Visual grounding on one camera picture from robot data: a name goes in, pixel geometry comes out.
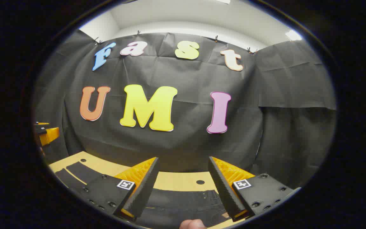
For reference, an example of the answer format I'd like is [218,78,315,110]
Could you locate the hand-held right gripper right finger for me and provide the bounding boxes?
[208,156,302,222]

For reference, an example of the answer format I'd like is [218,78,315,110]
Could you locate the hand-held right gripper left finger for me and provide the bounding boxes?
[74,157,160,221]

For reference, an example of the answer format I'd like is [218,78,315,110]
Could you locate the dark grey jeans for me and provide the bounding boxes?
[55,162,231,229]

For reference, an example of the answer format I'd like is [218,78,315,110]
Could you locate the black backdrop cloth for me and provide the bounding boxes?
[32,29,337,188]

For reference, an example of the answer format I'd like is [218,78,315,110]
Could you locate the ceiling light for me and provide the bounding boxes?
[285,30,303,41]

